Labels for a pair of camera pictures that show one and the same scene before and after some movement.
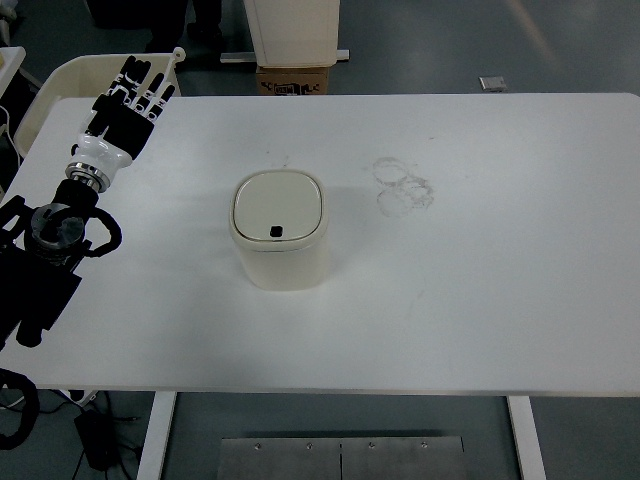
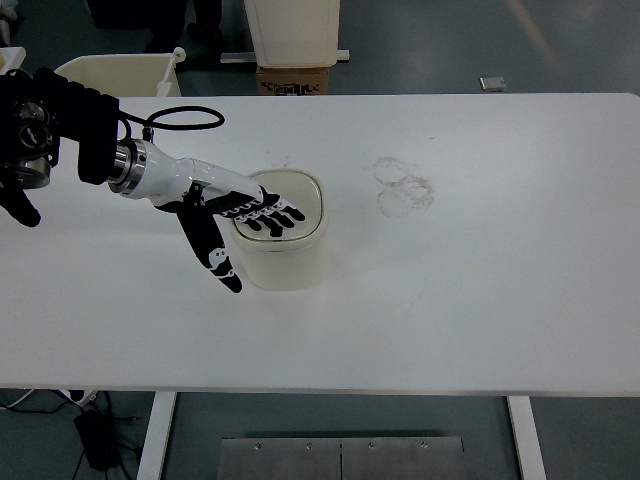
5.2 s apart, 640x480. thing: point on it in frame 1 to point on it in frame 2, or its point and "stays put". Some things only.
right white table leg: x=527 y=437 stays put
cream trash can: x=279 y=223 stays put
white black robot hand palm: x=112 y=143 to x=136 y=168
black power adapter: x=96 y=430 stays put
